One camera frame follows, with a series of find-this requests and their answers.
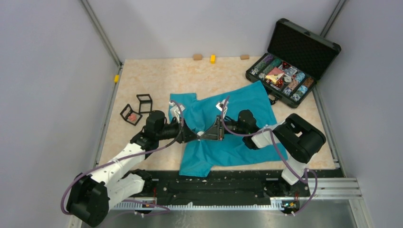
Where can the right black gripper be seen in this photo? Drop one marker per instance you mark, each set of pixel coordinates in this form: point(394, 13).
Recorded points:
point(215, 131)

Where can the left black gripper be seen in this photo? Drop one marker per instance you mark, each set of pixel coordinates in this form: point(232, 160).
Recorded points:
point(187, 135)

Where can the teal t-shirt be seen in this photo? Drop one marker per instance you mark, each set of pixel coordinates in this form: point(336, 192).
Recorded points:
point(200, 156)

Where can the black box with pink brooch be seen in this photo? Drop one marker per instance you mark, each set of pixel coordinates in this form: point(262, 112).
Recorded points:
point(127, 110)

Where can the black box with grey brooch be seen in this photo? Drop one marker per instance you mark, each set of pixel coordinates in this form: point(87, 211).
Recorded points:
point(145, 103)

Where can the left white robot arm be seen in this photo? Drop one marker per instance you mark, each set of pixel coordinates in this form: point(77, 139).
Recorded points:
point(93, 193)

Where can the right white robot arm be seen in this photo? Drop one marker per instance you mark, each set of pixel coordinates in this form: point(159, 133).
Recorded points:
point(295, 140)

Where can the yellow block at back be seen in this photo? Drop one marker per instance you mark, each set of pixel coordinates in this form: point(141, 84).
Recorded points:
point(212, 59)

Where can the left tan wooden block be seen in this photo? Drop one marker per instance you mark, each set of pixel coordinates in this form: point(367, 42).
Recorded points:
point(197, 57)

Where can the pink card in case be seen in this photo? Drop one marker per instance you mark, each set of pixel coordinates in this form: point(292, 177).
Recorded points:
point(275, 75)

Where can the black carrying case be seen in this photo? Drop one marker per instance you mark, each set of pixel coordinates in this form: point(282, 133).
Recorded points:
point(303, 55)

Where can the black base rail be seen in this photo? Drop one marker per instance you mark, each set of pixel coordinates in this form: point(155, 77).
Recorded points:
point(220, 188)

